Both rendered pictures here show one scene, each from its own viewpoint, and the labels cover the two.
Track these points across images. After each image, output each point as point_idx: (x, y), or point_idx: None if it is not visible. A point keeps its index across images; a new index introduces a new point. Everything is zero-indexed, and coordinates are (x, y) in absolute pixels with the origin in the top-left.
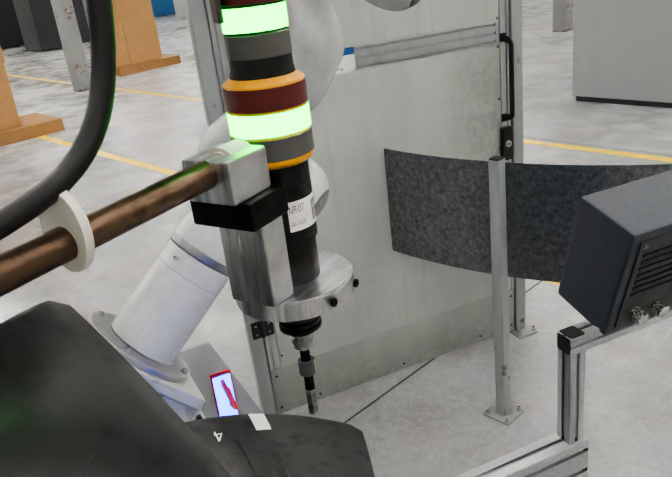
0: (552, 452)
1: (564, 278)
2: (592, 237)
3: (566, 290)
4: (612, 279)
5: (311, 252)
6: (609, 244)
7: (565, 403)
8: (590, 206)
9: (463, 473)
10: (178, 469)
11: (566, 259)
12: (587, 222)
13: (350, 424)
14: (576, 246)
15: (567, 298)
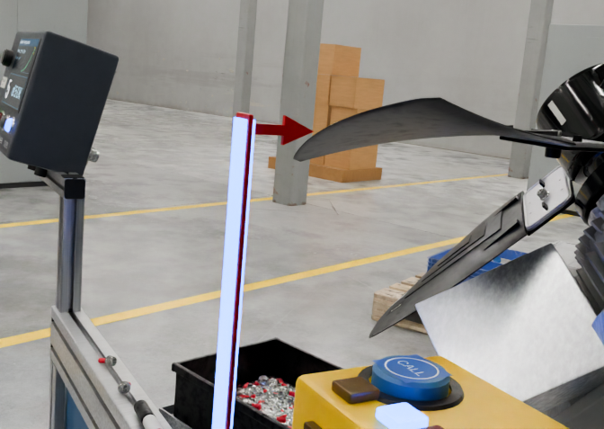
0: (86, 318)
1: (22, 134)
2: (66, 72)
3: (25, 147)
4: (93, 110)
5: None
6: (89, 73)
7: (75, 262)
8: (62, 38)
9: (87, 358)
10: None
11: (24, 110)
12: (58, 57)
13: (293, 157)
14: (41, 89)
15: (27, 157)
